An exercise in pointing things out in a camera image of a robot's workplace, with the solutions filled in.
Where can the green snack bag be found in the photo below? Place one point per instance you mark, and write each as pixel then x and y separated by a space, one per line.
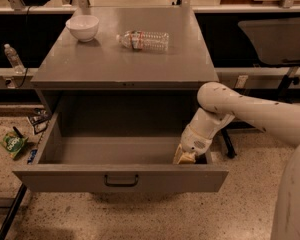
pixel 13 143

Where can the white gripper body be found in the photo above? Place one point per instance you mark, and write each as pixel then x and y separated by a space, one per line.
pixel 193 141

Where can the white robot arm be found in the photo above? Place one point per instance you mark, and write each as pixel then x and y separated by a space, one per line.
pixel 218 106

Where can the grey metal drawer cabinet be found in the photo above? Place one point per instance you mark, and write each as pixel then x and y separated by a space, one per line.
pixel 102 89

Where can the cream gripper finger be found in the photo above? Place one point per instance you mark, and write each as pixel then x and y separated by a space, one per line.
pixel 183 157

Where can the grey top drawer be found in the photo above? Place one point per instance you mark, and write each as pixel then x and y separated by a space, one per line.
pixel 95 154

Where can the grey chair seat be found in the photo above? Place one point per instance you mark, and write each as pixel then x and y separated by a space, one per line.
pixel 276 41

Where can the clear plastic bottle standing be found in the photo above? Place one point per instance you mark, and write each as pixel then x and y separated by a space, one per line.
pixel 14 59

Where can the clear plastic bottle lying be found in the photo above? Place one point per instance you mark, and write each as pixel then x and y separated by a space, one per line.
pixel 144 40

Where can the white ceramic bowl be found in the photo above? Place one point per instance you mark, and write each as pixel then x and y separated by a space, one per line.
pixel 83 27

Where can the black pole with blue can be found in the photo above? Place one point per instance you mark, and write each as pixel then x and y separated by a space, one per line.
pixel 12 204

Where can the dark snack packet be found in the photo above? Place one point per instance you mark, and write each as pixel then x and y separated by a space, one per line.
pixel 39 120

